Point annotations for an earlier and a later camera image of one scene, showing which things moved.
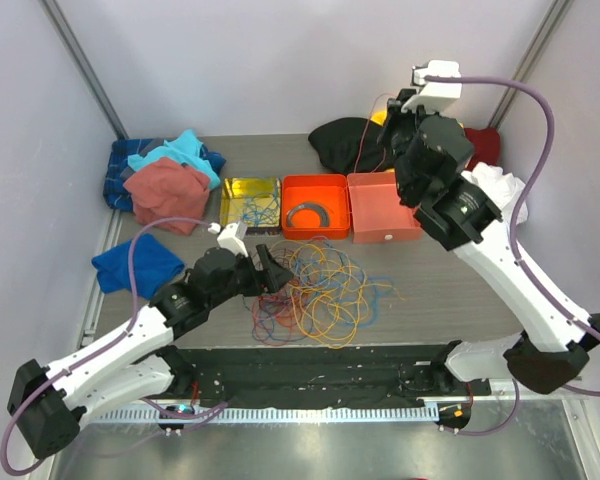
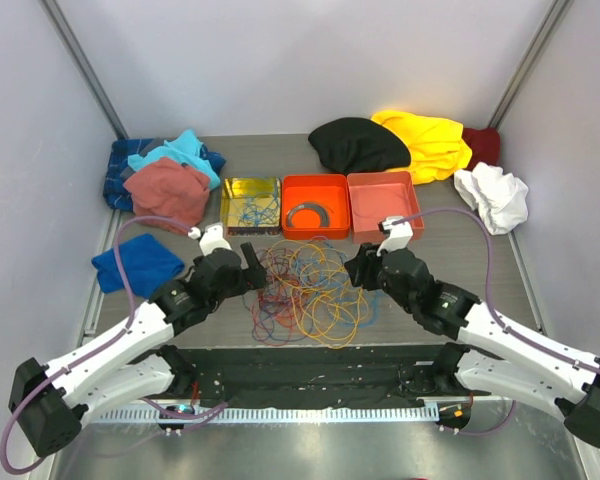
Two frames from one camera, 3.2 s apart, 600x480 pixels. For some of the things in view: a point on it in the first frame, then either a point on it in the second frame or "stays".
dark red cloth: (487, 143) stays
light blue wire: (261, 209) stays
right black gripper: (397, 116) → (362, 266)
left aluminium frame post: (82, 64) stays
